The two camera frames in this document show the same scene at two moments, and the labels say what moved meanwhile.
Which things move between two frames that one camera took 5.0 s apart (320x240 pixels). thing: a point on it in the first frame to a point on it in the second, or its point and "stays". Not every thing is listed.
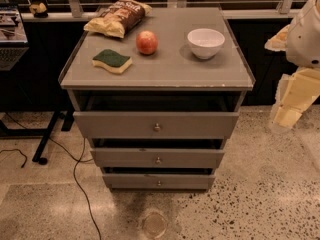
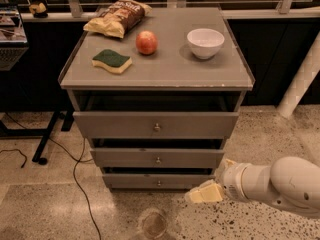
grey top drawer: x=155 y=124 stays
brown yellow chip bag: x=119 y=18 stays
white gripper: x=304 y=40 to x=232 y=180
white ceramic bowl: x=205 y=42 stays
